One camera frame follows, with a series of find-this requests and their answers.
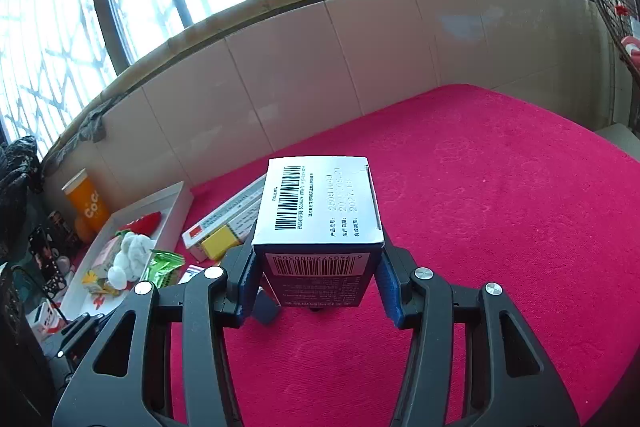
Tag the white tray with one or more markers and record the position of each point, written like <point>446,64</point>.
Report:
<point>165,212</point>

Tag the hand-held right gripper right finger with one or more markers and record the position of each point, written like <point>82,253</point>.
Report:
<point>387,292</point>

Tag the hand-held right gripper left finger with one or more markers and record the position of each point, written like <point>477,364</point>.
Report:
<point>245,287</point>

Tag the black patterned case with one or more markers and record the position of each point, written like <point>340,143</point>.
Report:
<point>42,252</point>

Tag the dark cloth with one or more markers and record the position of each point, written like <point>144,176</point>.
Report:
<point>20,167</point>

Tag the pink small box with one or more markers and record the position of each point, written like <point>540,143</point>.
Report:
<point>105,259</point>

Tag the blue white medicine box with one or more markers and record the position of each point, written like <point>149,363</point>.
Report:
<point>320,207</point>

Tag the grey rag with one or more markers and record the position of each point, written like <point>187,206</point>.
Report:
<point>92,124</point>

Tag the white plush toy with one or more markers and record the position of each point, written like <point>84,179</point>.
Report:
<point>130,252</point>

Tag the orange paper cup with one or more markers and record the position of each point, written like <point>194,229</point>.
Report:
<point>90,207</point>

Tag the green snack packet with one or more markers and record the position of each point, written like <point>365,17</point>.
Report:
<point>162,269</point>

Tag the yellow and white box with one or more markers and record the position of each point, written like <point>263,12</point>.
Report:
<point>235,214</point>

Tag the small red patterned cushion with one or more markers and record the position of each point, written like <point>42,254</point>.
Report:
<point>632,52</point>

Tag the red fleece mat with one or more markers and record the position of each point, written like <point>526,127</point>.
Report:
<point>500,207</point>

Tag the grey stool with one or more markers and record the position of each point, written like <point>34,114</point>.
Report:
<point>625,137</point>

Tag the small white red box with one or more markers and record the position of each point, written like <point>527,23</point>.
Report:
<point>45,317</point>

